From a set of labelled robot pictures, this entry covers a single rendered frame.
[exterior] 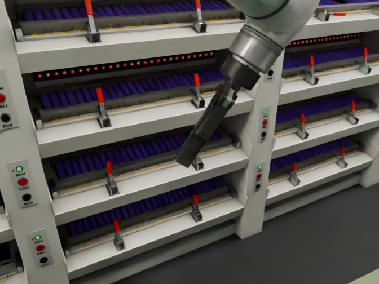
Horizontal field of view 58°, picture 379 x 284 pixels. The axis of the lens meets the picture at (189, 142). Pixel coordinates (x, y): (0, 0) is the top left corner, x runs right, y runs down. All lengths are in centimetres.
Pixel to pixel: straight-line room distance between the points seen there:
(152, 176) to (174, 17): 44
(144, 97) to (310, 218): 88
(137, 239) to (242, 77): 64
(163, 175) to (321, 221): 74
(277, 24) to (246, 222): 82
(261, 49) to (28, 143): 53
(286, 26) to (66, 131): 53
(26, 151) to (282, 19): 59
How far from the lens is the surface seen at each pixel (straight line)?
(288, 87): 115
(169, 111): 92
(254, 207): 126
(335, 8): 126
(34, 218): 92
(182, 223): 114
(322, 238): 141
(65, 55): 78
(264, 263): 126
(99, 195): 95
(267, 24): 63
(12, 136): 81
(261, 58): 65
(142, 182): 98
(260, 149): 114
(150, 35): 85
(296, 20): 65
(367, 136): 169
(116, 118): 88
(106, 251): 108
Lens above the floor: 90
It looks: 27 degrees down
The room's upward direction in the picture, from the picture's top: straight up
